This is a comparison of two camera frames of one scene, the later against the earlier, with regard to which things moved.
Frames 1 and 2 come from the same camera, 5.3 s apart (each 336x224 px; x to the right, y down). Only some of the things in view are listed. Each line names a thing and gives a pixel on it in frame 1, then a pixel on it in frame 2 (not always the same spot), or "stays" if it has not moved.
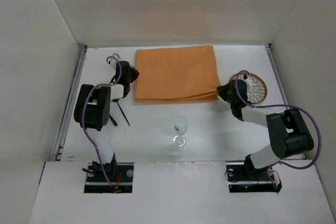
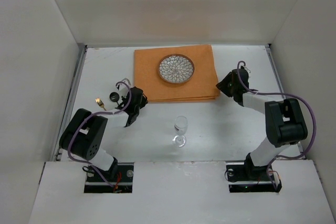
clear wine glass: x=180 y=124 stays
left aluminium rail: x=61 y=128 stays
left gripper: x=132 y=74 to x=140 y=99
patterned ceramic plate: x=258 y=92 to x=176 y=68
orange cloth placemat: x=176 y=74 stays
